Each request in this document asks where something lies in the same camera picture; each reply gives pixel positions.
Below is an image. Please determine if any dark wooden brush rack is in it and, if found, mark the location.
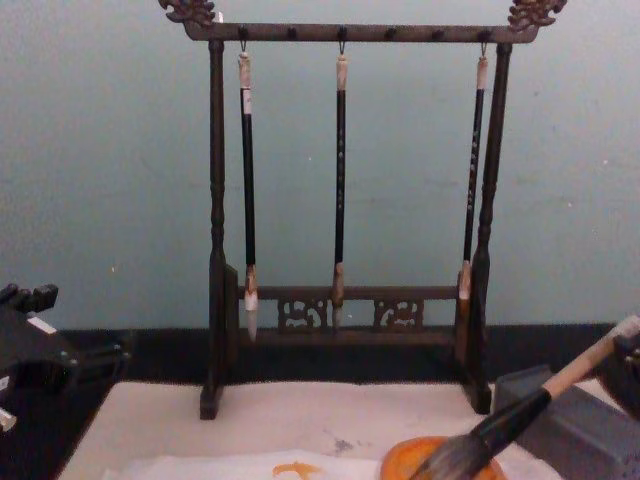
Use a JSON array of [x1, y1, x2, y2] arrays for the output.
[[158, 0, 569, 421]]

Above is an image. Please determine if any black brush with brown tip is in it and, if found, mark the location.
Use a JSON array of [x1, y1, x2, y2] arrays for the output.
[[456, 54, 492, 302]]

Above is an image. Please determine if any black brush with white tip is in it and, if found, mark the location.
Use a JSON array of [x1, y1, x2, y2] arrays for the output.
[[236, 49, 262, 344]]

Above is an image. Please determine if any orange round paint dish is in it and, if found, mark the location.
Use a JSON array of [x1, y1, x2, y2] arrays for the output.
[[380, 435, 509, 480]]

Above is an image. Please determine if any white paper sheet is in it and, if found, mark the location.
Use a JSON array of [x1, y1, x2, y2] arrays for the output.
[[101, 448, 551, 480]]

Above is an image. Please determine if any white felt mat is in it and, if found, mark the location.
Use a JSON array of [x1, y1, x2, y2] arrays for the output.
[[56, 381, 604, 480]]

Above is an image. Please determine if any large tan-handled calligraphy brush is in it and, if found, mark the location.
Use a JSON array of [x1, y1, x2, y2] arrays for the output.
[[410, 314, 640, 480]]

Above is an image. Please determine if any black brush with grey tip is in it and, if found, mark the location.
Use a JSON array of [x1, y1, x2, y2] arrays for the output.
[[330, 52, 351, 334]]

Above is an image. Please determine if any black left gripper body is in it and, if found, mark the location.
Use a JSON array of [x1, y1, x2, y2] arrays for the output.
[[0, 305, 81, 407]]

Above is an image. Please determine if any grey rectangular box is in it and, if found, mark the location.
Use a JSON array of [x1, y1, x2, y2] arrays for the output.
[[494, 364, 640, 480]]

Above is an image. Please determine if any black table cloth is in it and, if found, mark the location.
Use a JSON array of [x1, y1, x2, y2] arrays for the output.
[[0, 323, 640, 480]]

